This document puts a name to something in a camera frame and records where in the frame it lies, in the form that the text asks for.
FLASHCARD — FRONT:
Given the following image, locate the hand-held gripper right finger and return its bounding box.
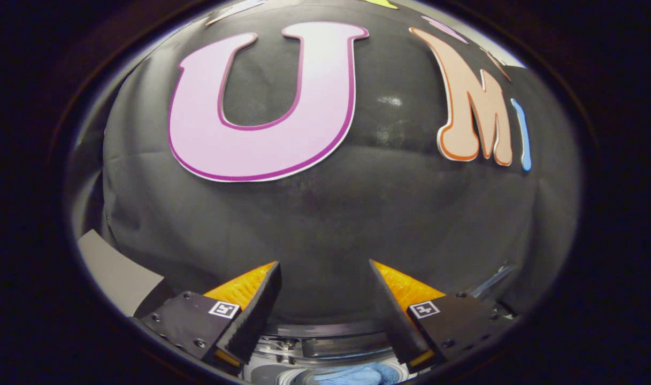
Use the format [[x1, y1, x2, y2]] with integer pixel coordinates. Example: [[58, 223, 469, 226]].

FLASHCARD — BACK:
[[369, 259, 514, 375]]

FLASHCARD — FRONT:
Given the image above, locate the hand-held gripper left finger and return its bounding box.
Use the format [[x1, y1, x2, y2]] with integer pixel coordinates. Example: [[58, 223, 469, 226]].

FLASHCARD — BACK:
[[134, 261, 283, 371]]

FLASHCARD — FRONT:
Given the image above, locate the light blue shirt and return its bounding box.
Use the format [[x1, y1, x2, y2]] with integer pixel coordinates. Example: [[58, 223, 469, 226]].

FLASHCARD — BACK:
[[312, 364, 404, 385]]

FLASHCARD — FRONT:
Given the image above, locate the grey washing machine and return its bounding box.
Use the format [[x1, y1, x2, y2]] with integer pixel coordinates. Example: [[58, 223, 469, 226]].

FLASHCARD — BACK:
[[244, 315, 428, 385]]

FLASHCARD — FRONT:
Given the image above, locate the light stand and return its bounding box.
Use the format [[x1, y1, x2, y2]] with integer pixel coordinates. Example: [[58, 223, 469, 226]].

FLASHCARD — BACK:
[[467, 261, 517, 301]]

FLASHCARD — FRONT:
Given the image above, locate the black backdrop cloth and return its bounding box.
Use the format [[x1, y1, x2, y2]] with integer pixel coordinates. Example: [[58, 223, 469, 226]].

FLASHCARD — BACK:
[[66, 0, 580, 328]]

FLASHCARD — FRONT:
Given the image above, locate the beige and dark cabinet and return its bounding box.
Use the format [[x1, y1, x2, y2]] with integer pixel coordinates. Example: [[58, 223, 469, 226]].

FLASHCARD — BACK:
[[78, 230, 174, 319]]

